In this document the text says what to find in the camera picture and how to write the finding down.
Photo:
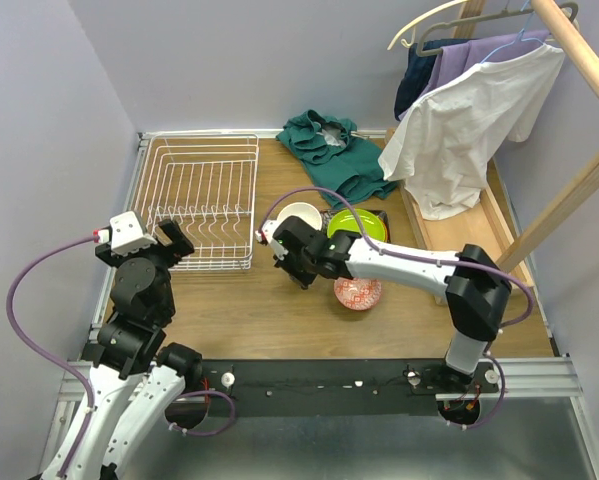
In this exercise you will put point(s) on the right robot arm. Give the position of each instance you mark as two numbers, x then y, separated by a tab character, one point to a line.
476	292

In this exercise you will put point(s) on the white wire dish rack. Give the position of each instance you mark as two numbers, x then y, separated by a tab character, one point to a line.
205	181

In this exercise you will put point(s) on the grey clothes hanger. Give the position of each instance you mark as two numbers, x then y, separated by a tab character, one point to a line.
570	6

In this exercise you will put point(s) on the purple shirt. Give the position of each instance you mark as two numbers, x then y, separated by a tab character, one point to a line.
479	55

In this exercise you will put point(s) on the cream clothes hanger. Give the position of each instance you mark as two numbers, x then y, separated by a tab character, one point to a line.
407	35

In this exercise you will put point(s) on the black square floral plate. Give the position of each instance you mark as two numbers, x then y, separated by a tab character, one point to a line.
327	213

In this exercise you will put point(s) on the red bowl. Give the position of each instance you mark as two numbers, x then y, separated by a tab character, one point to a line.
303	210

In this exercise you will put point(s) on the aluminium table rail frame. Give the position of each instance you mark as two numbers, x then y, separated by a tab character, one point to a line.
531	378

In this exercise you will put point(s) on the light blue clothes hanger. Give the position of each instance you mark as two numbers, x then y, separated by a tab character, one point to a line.
524	41

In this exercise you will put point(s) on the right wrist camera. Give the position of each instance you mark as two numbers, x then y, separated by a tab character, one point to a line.
264	234

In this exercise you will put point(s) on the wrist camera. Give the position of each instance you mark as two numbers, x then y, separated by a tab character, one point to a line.
125	234
264	234

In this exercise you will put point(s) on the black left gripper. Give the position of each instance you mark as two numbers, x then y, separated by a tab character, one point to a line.
164	249

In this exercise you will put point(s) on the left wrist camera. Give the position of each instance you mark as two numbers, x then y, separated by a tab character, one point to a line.
125	234

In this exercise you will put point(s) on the green hooded garment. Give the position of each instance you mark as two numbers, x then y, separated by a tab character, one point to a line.
335	158

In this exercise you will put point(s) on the green round plate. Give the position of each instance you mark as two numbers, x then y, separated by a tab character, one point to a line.
373	225

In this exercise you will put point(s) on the wooden clothes rack frame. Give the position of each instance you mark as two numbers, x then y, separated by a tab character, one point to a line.
561	174

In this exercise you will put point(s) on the white t-shirt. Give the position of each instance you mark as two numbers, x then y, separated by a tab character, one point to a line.
441	148

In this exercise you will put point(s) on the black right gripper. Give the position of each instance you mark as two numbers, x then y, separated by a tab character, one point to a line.
284	262

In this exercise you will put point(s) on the navy blue garment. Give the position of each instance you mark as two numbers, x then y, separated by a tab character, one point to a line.
424	74

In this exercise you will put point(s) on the blue white patterned bowl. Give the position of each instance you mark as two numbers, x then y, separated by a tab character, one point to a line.
358	294

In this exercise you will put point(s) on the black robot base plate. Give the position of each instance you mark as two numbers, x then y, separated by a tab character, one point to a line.
340	387

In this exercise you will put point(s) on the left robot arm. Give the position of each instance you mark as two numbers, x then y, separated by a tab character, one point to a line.
134	375

